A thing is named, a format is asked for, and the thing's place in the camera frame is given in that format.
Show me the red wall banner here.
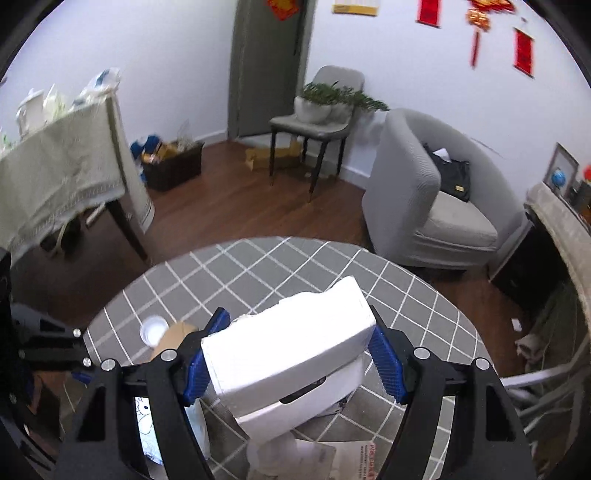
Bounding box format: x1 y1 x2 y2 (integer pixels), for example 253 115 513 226
417 0 443 27
513 28 535 78

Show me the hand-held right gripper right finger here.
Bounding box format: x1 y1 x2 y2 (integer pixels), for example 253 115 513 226
367 305 539 480

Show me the beige patterned tablecloth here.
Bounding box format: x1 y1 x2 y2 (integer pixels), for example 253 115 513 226
0 95 155 260

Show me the grey checked tablecloth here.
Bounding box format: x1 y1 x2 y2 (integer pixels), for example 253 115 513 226
83 236 495 480

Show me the clear plastic bag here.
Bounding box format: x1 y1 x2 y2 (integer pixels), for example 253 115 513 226
185 397 211 463

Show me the grey dining chair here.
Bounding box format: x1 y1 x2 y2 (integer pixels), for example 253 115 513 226
269 65 365 203

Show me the blue white plastic bag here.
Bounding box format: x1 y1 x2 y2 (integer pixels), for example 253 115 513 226
82 68 122 101

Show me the black side cabinet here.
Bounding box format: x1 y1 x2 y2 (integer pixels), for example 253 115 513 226
489 216 570 319

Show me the red diamond door poster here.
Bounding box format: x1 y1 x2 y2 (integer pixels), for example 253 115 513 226
265 0 308 22

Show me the framed picture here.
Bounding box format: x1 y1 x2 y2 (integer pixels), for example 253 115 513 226
543 143 580 195

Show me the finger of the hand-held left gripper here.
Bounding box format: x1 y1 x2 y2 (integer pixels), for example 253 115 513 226
10 302 85 344
16 344 100 388

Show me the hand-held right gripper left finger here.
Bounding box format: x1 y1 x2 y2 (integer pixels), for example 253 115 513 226
55 308 232 480

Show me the grey green door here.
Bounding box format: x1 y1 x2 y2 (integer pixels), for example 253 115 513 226
227 0 317 139

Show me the red knot wall ornament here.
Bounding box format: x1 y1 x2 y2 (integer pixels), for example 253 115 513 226
465 0 516 69

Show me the white paper box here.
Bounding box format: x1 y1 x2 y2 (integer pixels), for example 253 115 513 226
201 276 376 409

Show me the green plant in white pot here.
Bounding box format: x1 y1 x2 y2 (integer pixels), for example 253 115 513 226
294 79 391 125

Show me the beige cabinet cloth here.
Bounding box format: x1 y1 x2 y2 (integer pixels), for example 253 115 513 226
526 182 591 340

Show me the black storage crate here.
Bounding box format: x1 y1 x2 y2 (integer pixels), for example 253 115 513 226
141 141 206 193

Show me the white metal rack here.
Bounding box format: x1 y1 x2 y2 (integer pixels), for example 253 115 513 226
501 344 591 464

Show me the grey armchair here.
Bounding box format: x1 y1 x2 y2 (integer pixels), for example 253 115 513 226
361 108 532 274

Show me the white printed leaflet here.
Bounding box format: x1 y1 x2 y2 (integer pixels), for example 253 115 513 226
331 442 394 480

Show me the flat cardboard box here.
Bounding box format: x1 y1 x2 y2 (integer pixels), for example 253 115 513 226
245 141 304 172

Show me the black handbag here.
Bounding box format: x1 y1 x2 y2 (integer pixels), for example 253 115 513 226
422 143 472 203

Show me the yellow wall calendar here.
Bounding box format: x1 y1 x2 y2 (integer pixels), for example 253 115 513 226
332 0 382 16

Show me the white plastic lid cup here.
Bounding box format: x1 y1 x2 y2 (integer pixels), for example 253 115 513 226
140 315 169 347

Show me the dark wooden dining table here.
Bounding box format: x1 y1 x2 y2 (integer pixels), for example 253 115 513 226
39 198 151 267

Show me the white tissue box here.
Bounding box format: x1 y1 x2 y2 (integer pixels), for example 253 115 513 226
235 356 366 440

